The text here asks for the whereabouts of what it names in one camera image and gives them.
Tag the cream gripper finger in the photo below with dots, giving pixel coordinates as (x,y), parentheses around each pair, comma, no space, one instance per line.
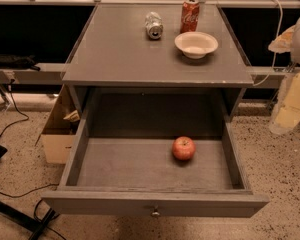
(282,43)
(286,113)

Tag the red apple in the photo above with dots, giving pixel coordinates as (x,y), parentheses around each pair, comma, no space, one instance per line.
(183,148)

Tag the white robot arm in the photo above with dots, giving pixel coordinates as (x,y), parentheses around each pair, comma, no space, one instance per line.
(295,45)

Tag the metal drawer knob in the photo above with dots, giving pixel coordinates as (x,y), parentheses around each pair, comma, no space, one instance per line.
(155,213)

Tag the open grey drawer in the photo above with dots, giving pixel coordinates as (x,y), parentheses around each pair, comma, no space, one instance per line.
(133,176)

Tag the white paper bowl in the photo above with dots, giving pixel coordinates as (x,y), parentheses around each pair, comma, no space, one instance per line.
(196,45)

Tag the red cola can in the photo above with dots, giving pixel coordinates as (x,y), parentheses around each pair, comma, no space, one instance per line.
(189,15)

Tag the crushed silver can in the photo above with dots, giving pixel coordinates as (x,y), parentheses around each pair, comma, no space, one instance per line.
(154,25)

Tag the grey cabinet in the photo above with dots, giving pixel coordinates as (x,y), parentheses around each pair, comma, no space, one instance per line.
(117,51)

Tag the cardboard box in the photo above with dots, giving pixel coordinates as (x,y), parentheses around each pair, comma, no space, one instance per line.
(60,129)

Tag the black stand base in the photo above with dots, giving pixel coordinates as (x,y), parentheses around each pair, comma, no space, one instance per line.
(35,227)

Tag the metal frame rail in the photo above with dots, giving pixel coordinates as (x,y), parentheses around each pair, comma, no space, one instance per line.
(49,74)

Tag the black bag on rail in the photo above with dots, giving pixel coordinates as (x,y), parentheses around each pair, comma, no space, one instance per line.
(18,62)

